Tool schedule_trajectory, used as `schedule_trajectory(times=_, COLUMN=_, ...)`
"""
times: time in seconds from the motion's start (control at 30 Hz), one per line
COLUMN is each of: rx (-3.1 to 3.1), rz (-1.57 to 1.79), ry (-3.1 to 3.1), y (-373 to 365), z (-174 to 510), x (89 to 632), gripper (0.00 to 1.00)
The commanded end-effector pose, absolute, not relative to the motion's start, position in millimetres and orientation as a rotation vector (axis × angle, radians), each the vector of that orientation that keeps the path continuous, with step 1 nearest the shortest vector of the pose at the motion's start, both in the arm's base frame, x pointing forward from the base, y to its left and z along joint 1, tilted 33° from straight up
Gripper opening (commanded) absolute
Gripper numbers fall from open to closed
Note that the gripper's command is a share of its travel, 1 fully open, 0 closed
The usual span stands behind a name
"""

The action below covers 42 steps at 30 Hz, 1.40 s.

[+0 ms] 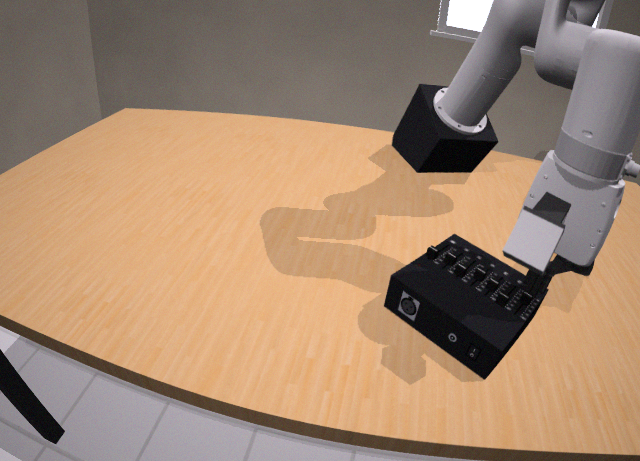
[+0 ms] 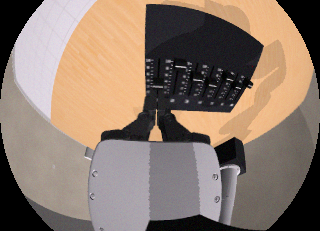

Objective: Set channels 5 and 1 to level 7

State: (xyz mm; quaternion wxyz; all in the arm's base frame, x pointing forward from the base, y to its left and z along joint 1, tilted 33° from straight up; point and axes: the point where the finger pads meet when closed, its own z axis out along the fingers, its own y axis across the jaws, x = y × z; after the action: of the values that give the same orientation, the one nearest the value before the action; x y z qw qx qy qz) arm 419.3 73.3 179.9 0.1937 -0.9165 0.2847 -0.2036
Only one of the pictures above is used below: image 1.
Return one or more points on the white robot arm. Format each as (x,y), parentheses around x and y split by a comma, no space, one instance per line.
(603,110)

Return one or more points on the black lighting desk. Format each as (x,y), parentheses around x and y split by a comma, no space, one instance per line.
(457,309)

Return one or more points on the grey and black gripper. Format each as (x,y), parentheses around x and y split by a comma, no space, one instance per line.
(585,218)

